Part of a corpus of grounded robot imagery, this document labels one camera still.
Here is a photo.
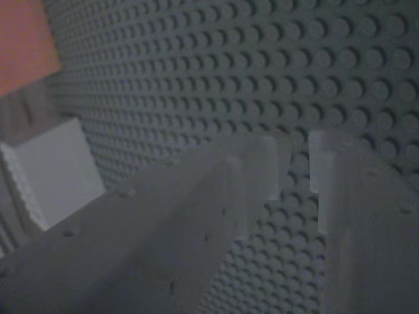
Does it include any grey studded baseplate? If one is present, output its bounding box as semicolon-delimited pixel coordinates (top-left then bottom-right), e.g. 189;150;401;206
0;0;419;314

